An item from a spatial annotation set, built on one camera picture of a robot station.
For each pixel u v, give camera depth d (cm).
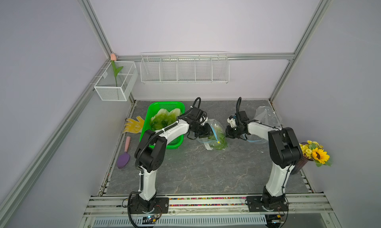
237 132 85
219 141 79
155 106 106
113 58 89
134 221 70
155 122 97
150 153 51
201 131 81
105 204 76
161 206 73
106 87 79
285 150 52
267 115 108
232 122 94
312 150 65
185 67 98
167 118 97
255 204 74
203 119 83
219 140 79
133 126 106
